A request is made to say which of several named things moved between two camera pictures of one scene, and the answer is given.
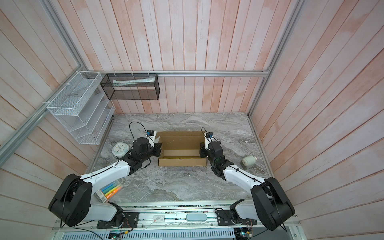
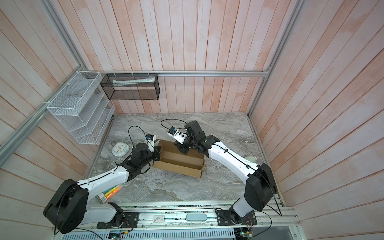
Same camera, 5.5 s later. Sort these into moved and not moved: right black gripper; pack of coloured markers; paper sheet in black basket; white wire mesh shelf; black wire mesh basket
Moved: right black gripper
Not moved: white wire mesh shelf; paper sheet in black basket; pack of coloured markers; black wire mesh basket
